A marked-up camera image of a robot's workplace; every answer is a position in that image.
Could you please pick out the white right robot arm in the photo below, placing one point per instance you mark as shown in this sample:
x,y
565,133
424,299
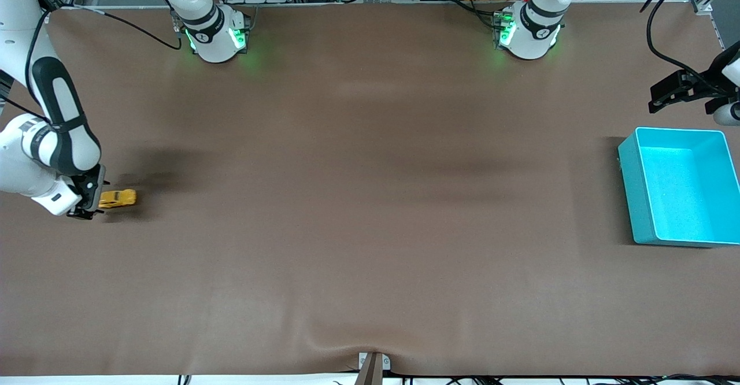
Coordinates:
x,y
14,26

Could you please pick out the brown table mat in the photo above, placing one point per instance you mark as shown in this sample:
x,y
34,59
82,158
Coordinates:
x,y
370,200

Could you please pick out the teal plastic bin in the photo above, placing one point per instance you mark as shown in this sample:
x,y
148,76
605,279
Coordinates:
x,y
682,200

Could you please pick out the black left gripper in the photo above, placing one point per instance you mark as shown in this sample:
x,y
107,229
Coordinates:
x,y
701,82

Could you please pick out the metal table edge bracket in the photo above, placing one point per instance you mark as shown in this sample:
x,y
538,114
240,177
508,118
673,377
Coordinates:
x,y
374,367

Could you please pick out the yellow beetle toy car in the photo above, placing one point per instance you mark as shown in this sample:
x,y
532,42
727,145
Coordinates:
x,y
118,198

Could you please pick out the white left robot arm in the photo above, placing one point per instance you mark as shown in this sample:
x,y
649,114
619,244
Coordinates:
x,y
532,32

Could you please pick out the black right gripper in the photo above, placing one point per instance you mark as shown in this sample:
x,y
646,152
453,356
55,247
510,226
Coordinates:
x,y
91,192

